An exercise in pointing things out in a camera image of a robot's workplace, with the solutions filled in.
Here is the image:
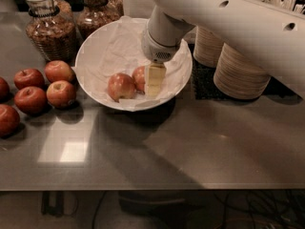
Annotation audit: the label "stack of paper bowls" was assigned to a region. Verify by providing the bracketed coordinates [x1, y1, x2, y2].
[213, 44, 271, 100]
[193, 27, 223, 68]

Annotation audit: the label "glass granola jar right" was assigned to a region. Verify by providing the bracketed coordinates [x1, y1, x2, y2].
[76, 0, 124, 39]

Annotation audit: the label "white paper bowl liner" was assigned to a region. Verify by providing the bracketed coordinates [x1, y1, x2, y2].
[75, 15, 191, 112]

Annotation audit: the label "red apple left edge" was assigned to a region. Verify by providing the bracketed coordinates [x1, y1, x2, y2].
[0, 77, 10, 100]

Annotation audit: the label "red apple back right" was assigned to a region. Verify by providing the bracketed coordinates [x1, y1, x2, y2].
[45, 60, 75, 82]

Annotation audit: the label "front stack of paper bowls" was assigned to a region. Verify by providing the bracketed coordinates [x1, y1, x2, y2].
[213, 44, 271, 100]

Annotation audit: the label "red apple front left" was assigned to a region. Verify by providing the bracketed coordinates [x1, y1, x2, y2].
[0, 104, 20, 136]

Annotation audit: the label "black rubber mat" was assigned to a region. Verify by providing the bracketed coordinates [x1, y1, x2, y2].
[192, 59, 298, 100]

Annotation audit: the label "large white bowl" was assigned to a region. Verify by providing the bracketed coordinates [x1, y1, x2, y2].
[74, 17, 193, 113]

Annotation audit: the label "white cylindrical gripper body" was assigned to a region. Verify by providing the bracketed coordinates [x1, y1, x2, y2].
[141, 6, 194, 63]

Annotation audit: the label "white sign card left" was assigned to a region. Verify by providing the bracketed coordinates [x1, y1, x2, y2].
[123, 0, 154, 19]

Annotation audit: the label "yellow-red apple front right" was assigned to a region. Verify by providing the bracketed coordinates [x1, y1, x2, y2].
[47, 80, 76, 109]

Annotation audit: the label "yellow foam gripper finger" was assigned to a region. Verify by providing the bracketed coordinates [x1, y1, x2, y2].
[145, 63, 166, 97]

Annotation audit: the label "glass granola jar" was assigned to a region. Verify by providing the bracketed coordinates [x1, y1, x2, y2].
[26, 0, 76, 61]
[76, 0, 124, 39]

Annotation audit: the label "red apple front middle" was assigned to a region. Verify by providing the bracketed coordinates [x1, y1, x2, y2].
[14, 86, 48, 115]

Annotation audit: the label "red apple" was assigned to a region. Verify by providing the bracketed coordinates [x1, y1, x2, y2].
[45, 60, 75, 82]
[14, 86, 48, 115]
[13, 69, 45, 90]
[0, 104, 20, 136]

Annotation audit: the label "glass granola jar left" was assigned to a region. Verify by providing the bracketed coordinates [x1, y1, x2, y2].
[26, 0, 76, 61]

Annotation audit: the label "red apple back left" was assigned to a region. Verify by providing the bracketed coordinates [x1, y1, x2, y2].
[13, 69, 45, 90]

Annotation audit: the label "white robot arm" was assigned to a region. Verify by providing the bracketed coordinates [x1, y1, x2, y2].
[142, 0, 305, 98]

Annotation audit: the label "back stack of paper bowls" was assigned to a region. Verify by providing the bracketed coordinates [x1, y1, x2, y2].
[193, 27, 223, 68]

